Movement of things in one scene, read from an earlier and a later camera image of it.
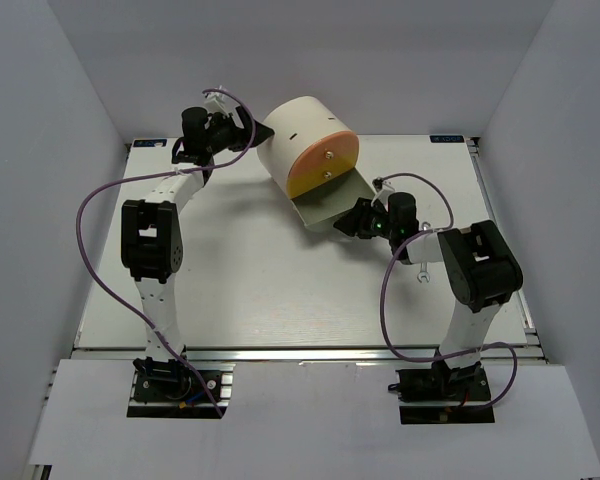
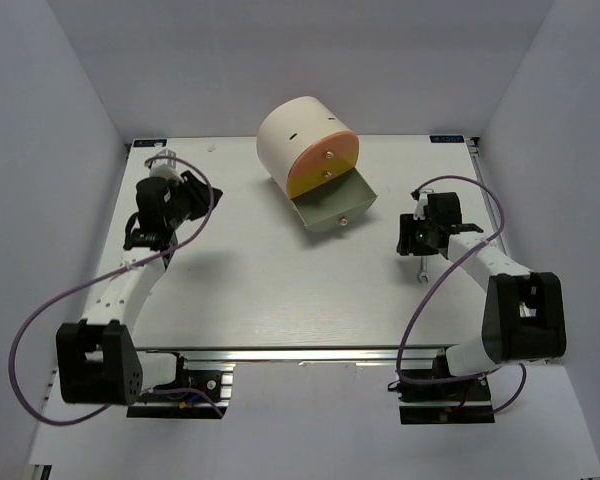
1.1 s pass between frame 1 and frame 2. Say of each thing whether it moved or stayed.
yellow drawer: stayed
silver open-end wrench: stayed
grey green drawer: stayed
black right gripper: moved
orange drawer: stayed
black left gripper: moved
